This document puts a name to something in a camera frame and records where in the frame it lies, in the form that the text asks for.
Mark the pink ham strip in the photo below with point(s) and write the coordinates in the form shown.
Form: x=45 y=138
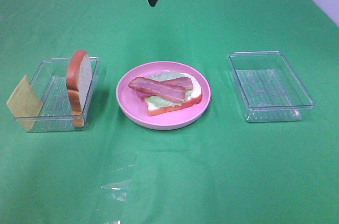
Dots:
x=141 y=94

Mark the wavy bacon strip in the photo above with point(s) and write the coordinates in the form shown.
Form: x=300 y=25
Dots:
x=171 y=90

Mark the green lettuce leaf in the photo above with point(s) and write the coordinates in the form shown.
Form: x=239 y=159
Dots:
x=192 y=89

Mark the bread slice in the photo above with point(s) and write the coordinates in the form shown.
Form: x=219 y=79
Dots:
x=78 y=81
x=158 y=111

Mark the clear left plastic container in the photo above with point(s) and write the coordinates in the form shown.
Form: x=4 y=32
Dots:
x=49 y=85

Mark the clear plastic container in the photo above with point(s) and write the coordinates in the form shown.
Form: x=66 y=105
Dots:
x=267 y=87
x=49 y=85

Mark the pink round plate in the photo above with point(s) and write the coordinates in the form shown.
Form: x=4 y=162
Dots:
x=135 y=108

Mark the yellow cheese slice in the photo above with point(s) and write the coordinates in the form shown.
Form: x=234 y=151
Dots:
x=24 y=104

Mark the clear right plastic container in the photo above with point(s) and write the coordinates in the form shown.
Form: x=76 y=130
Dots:
x=267 y=87

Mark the green tablecloth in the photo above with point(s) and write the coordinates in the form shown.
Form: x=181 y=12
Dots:
x=220 y=169

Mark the clear tape patch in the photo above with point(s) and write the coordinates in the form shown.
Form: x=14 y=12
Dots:
x=115 y=186

